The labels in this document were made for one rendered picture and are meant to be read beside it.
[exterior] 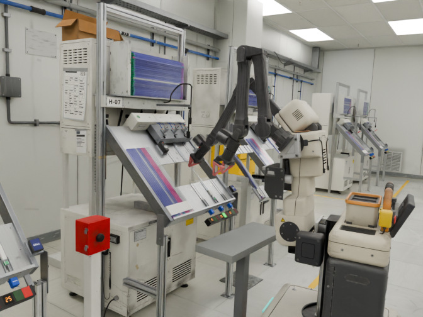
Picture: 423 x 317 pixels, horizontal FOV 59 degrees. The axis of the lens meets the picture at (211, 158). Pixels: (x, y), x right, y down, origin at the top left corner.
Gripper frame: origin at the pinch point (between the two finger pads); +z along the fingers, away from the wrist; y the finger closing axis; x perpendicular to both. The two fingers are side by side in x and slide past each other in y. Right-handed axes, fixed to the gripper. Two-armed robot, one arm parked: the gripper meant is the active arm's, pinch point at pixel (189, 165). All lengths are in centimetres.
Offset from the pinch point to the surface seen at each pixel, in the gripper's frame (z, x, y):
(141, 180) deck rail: 0.3, 4.5, 48.9
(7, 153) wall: 121, -122, 31
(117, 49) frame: -33, -70, 39
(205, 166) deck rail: 2.4, 1.7, -19.1
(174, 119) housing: -7.4, -35.6, -7.4
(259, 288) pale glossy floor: 46, 90, -47
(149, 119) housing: -7.5, -35.3, 18.0
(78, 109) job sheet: 10, -61, 50
